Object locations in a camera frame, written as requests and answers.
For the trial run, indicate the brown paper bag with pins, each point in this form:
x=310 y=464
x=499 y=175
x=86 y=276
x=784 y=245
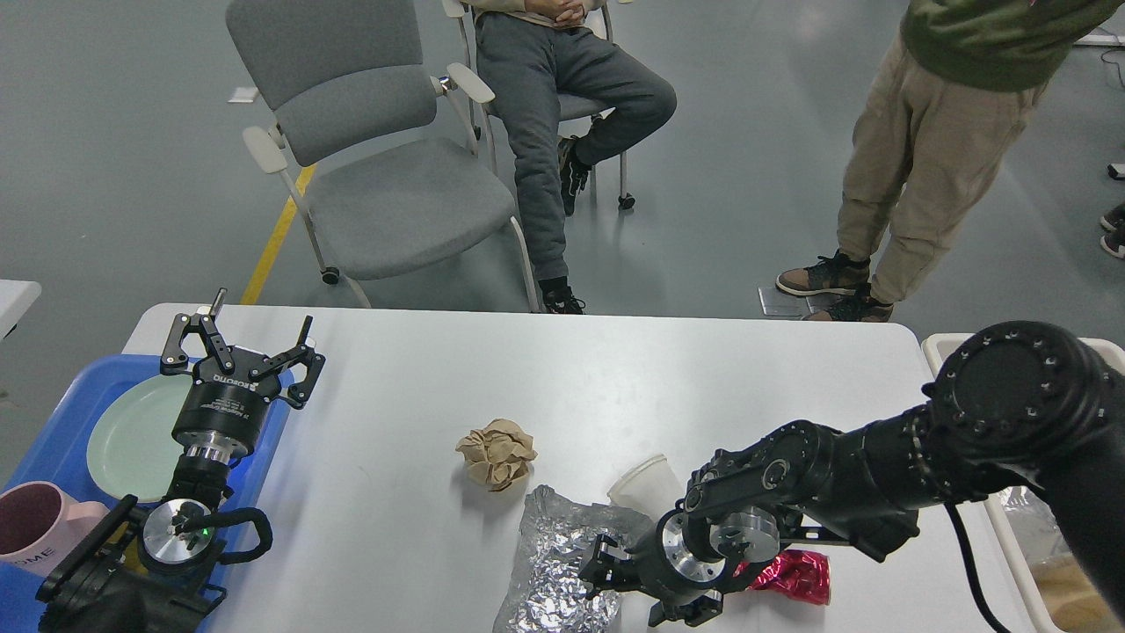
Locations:
x=1070 y=598

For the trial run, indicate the seated person grey trousers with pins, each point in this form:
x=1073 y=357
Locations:
x=529 y=53

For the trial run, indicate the blue plastic tray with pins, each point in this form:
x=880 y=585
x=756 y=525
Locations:
x=59 y=455

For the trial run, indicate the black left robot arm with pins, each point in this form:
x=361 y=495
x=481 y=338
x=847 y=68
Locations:
x=148 y=569

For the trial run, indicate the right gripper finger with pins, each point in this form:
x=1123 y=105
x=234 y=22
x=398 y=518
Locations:
x=607 y=568

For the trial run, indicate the empty grey chair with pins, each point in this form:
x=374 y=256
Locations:
x=338 y=73

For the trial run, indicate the crushed red can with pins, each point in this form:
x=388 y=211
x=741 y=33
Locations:
x=803 y=575

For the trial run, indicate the occupied grey chair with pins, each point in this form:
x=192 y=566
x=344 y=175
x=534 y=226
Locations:
x=571 y=107

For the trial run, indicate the dark shoes at right edge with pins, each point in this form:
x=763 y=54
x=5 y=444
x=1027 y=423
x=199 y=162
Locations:
x=1113 y=223

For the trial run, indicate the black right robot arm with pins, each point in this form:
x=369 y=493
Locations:
x=1019 y=403

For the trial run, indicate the beige plastic bin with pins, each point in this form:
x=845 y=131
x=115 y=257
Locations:
x=1011 y=545

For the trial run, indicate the pink mug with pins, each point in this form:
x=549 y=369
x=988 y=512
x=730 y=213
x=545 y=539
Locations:
x=41 y=524

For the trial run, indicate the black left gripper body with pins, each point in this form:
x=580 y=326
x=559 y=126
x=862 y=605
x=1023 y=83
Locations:
x=227 y=409

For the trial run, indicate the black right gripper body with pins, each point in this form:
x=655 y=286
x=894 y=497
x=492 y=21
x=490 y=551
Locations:
x=684 y=585

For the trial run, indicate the white side table corner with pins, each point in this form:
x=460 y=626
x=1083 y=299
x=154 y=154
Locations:
x=17 y=297

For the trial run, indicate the standing person green hoodie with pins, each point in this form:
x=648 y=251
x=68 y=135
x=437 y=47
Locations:
x=954 y=92

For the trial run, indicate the aluminium foil sheet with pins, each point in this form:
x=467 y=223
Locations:
x=555 y=536

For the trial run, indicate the aluminium foil tray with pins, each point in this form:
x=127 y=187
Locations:
x=1034 y=525

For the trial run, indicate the metal floor plates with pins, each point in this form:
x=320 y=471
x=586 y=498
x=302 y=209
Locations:
x=782 y=305

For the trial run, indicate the crumpled brown paper ball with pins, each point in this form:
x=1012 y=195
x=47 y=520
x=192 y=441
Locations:
x=498 y=455

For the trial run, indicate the light green plate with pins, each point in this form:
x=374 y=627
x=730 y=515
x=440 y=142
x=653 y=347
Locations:
x=131 y=449

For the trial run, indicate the white paper cup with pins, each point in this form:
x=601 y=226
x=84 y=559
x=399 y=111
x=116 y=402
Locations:
x=650 y=488

